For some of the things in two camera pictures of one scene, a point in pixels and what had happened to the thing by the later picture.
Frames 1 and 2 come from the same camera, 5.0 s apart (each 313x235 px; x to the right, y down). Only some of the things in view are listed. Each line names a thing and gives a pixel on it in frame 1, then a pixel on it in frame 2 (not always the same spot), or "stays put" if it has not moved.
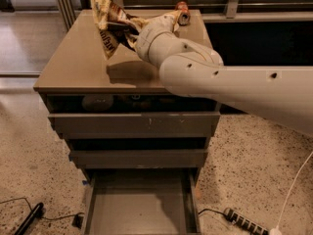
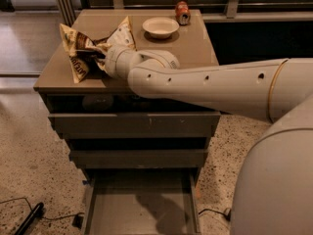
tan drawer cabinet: (141, 147) stays put
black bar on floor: (28, 220) stays put
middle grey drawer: (142, 159) stays put
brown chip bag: (112, 25) → (86, 54)
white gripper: (156, 25) → (111, 63)
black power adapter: (77, 220) stays put
